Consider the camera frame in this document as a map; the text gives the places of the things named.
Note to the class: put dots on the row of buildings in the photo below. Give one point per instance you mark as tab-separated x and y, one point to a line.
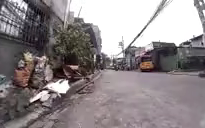
94	33

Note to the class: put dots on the pile of wood debris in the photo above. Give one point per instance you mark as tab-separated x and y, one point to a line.
70	71

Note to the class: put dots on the bushy green tree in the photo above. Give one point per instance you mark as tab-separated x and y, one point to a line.
73	43

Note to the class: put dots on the yellow vehicle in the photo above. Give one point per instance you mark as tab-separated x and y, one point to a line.
146	63

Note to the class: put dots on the white boards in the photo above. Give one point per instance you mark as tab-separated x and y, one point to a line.
58	86

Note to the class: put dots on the grey asphalt road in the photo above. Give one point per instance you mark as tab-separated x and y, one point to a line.
140	100

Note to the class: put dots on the green building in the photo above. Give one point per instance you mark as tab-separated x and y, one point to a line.
166	56

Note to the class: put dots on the pile of rubbish bags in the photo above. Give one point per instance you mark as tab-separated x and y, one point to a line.
26	72

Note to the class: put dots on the concrete kerb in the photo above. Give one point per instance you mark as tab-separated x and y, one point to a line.
190	73

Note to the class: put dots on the grey concrete pavement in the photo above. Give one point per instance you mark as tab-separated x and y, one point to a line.
21	117

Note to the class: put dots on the grey building with barred windows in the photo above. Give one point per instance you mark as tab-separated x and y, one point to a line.
10	20

